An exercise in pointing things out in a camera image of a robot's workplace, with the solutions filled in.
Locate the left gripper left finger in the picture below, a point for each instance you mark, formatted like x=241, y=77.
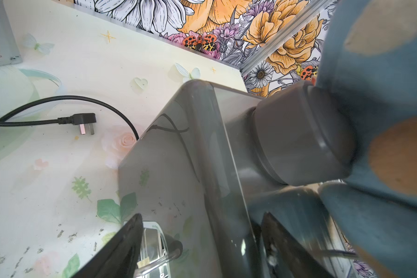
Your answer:
x=119, y=257

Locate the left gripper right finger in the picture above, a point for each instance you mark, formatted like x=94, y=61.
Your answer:
x=281, y=247

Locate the grey coffee machine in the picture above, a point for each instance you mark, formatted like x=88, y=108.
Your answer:
x=197, y=182

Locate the blue patterned cleaning cloth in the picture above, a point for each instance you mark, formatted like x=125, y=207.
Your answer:
x=369, y=65

